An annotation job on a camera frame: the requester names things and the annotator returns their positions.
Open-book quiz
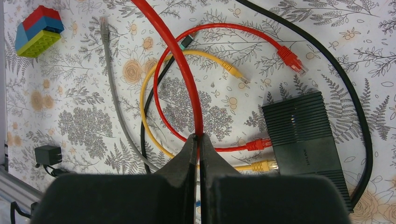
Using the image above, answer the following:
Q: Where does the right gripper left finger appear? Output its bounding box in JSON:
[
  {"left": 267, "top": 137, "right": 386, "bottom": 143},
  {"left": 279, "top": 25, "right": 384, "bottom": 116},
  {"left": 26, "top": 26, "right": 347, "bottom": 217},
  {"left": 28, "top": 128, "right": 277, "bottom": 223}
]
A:
[{"left": 31, "top": 134, "right": 198, "bottom": 224}]

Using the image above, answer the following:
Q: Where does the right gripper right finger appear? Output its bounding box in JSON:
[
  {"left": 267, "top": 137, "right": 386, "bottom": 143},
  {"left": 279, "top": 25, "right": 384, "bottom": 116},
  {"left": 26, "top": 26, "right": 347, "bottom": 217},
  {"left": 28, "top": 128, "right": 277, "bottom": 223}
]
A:
[{"left": 199, "top": 135, "right": 350, "bottom": 224}]

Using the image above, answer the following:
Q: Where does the yellow cable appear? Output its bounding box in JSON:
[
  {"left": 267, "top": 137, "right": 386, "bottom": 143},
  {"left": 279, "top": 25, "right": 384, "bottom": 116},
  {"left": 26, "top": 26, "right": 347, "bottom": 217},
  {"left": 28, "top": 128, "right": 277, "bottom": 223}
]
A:
[{"left": 139, "top": 50, "right": 279, "bottom": 173}]

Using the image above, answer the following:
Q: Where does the black network switch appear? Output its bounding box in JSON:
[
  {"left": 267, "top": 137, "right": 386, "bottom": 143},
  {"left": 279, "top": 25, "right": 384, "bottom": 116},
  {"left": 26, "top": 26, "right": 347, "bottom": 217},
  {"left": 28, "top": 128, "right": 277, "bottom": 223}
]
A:
[{"left": 262, "top": 91, "right": 353, "bottom": 212}]

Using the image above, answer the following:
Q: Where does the black power adapter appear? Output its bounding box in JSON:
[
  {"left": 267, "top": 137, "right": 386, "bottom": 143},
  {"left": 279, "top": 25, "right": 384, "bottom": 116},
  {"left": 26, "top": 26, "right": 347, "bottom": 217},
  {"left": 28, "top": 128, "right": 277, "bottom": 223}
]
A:
[{"left": 34, "top": 145, "right": 70, "bottom": 178}]

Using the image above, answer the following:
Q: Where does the red ethernet cable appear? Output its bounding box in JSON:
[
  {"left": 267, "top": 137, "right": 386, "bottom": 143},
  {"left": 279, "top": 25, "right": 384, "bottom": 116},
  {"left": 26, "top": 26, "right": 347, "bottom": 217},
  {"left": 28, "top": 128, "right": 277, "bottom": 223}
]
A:
[
  {"left": 131, "top": 0, "right": 204, "bottom": 138},
  {"left": 153, "top": 23, "right": 309, "bottom": 153}
]

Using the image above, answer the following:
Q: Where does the black cable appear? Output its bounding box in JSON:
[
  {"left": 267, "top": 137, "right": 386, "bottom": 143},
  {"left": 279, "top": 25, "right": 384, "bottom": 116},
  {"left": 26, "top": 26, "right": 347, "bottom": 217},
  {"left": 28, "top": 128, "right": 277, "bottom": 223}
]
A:
[{"left": 140, "top": 0, "right": 374, "bottom": 208}]

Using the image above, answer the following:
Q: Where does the grey ethernet cable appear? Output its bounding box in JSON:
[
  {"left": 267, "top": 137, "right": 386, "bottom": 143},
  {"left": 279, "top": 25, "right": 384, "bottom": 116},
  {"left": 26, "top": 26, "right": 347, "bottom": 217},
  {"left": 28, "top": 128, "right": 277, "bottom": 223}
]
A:
[{"left": 99, "top": 17, "right": 160, "bottom": 171}]

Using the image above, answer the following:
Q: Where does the floral table mat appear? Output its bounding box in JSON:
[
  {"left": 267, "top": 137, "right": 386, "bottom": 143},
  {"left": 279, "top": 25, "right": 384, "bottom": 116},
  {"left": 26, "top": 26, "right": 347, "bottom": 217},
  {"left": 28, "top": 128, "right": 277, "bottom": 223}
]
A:
[{"left": 2, "top": 0, "right": 396, "bottom": 224}]

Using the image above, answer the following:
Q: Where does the colourful toy brick stack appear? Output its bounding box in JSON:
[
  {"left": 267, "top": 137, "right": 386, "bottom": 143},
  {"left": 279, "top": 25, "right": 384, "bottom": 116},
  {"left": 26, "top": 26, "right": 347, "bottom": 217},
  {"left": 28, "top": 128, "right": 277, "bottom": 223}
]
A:
[{"left": 15, "top": 5, "right": 64, "bottom": 58}]

